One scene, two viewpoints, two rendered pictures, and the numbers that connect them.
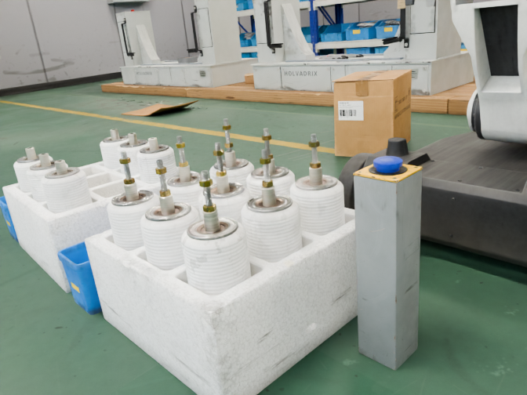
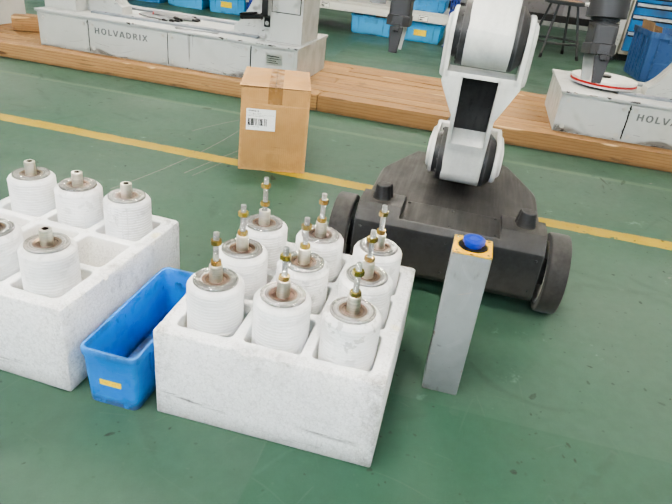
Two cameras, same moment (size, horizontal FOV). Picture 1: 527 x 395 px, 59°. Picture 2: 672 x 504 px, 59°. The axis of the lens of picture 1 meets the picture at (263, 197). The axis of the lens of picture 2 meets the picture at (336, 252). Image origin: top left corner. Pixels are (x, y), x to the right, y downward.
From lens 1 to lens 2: 64 cm
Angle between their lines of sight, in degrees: 35
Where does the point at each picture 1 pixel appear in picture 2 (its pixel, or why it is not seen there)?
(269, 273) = (391, 341)
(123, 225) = (220, 311)
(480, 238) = not seen: hidden behind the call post
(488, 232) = not seen: hidden behind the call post
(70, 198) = (68, 276)
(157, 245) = (286, 330)
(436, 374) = (481, 391)
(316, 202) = (388, 267)
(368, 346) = (434, 381)
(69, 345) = (147, 449)
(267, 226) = (377, 298)
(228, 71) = not seen: outside the picture
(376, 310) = (449, 353)
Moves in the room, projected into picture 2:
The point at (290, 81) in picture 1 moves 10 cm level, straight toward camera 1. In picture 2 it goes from (104, 42) to (108, 46)
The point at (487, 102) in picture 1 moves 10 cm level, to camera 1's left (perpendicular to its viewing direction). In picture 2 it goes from (452, 151) to (423, 155)
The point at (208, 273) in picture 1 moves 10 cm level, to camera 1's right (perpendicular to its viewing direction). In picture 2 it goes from (361, 351) to (409, 334)
